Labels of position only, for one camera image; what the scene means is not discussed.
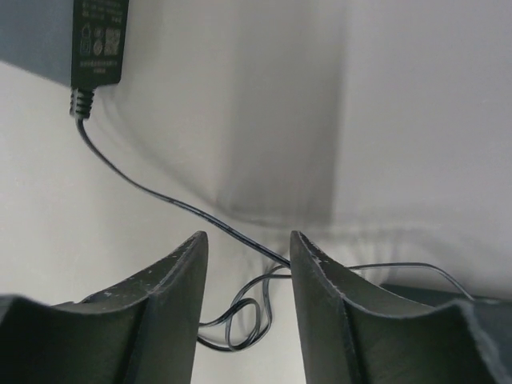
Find black right adapter cord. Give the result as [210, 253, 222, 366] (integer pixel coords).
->
[74, 118, 477, 353]

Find black power adapter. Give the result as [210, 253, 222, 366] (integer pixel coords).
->
[70, 0, 129, 120]

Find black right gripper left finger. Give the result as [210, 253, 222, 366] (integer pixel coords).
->
[1, 231, 208, 383]

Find black network switch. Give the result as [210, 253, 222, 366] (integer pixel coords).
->
[379, 284, 511, 309]

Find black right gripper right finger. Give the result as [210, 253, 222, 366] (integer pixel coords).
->
[290, 231, 511, 383]

